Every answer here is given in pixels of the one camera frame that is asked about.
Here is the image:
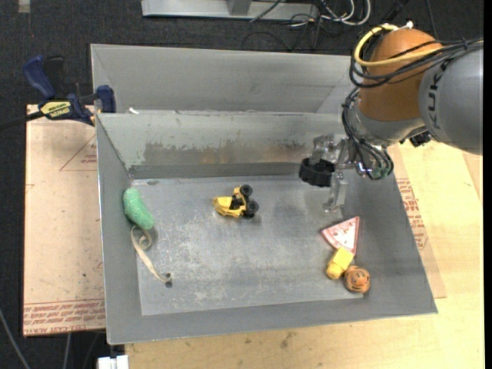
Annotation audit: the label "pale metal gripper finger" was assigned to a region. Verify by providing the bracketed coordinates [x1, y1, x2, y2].
[321, 171, 340, 213]
[336, 178, 350, 208]

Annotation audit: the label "pink triangle piece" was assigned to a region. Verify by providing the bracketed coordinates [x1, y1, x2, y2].
[320, 215, 361, 256]

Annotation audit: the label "yellow toy block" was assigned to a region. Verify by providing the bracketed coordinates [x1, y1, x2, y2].
[325, 246, 355, 281]

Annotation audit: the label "orange striped tiger ball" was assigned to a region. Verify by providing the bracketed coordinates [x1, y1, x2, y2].
[343, 264, 372, 295]

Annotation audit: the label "yellow toy vehicle black wheels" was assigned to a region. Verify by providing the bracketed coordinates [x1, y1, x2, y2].
[211, 184, 261, 220]

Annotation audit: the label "grey metal bin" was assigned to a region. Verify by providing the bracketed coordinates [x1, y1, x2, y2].
[90, 43, 439, 346]

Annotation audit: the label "green bumpy pickle toy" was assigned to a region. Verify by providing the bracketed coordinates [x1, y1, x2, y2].
[122, 187, 156, 231]

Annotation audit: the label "brown cardboard board red print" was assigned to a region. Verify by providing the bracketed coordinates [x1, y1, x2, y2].
[22, 104, 449, 337]

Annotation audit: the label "black cylinder on white bracket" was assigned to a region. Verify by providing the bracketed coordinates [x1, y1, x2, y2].
[298, 157, 336, 188]

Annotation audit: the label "beige ribbon strap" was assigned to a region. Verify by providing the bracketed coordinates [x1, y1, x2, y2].
[130, 224, 172, 284]

